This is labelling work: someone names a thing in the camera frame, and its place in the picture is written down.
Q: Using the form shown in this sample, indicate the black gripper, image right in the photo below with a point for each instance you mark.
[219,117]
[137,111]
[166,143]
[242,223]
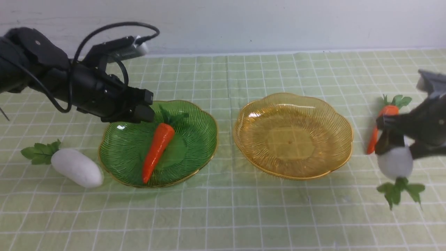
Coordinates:
[425,124]

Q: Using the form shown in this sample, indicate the grey wrist camera, image right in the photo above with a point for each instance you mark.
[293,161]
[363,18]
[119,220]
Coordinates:
[433,84]

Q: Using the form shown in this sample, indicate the green checked tablecloth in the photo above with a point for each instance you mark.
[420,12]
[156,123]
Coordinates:
[229,204]

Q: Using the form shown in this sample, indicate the grey wrist camera, image left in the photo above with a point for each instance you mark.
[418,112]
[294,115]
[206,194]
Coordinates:
[119,49]

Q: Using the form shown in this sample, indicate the white toy radish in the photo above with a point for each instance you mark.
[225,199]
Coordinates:
[397,165]
[68,162]

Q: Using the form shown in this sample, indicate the green ribbed plastic plate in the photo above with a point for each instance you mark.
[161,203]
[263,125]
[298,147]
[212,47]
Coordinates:
[125,145]

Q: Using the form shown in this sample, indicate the orange toy carrot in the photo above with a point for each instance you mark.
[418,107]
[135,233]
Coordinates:
[387,107]
[163,135]

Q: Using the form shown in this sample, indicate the grey wrist camera, image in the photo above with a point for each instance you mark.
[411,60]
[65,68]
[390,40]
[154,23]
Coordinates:
[433,84]
[119,49]

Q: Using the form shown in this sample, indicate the amber ribbed plastic plate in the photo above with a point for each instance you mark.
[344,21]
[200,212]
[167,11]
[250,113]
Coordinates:
[295,137]

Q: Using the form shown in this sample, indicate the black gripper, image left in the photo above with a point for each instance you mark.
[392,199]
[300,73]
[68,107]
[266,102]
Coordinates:
[107,97]

